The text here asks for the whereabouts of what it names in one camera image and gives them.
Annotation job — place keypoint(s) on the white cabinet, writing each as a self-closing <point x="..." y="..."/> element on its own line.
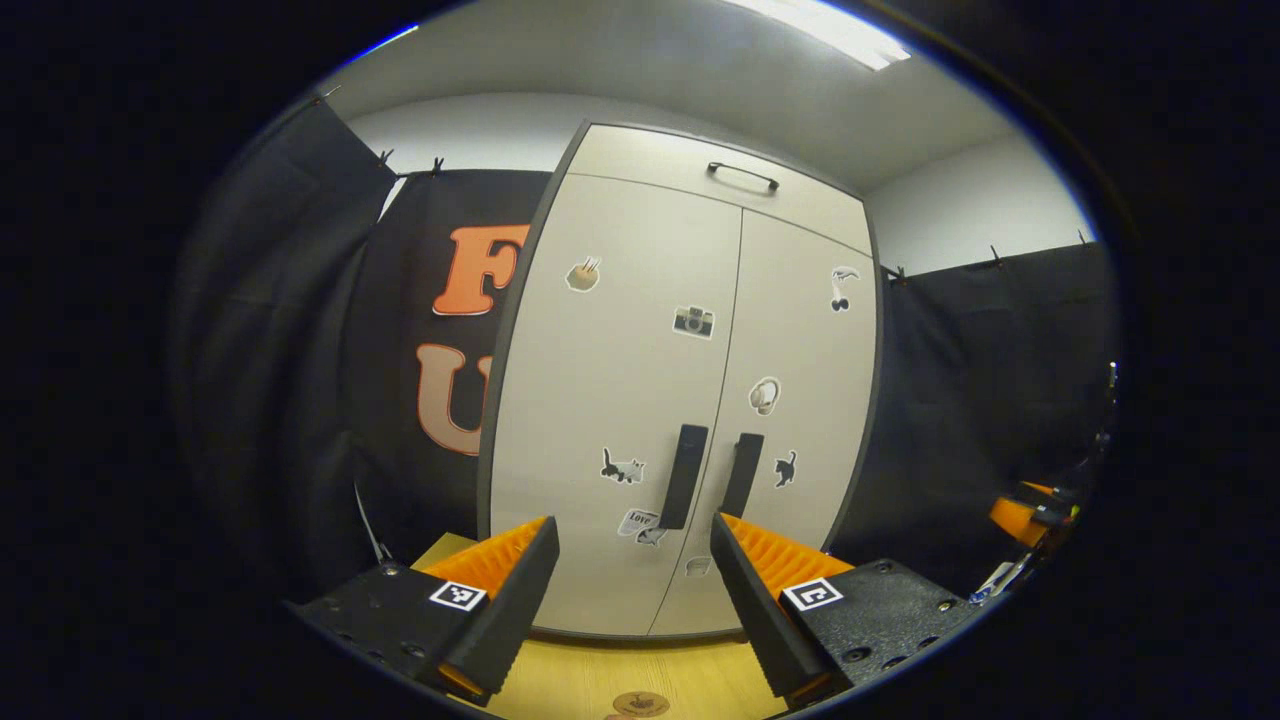
<point x="510" y="350"/>

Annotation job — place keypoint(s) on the black backdrop cloth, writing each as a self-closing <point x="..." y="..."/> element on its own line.
<point x="280" y="350"/>

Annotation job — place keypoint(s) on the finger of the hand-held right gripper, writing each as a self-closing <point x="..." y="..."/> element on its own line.
<point x="1040" y="489"/>
<point x="1015" y="520"/>

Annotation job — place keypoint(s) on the white cabinet door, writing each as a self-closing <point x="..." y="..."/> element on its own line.
<point x="610" y="400"/>
<point x="800" y="360"/>

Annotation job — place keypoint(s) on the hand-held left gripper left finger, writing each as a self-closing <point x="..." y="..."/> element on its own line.
<point x="495" y="620"/>

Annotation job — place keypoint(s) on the round brown coaster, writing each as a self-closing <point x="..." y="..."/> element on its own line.
<point x="640" y="703"/>

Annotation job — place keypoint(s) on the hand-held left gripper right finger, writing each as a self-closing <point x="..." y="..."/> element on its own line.
<point x="765" y="615"/>

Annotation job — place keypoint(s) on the white cabinet drawer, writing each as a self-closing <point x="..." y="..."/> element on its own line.
<point x="650" y="160"/>

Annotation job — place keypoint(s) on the ceiling light panel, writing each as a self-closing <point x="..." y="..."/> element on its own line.
<point x="840" y="30"/>

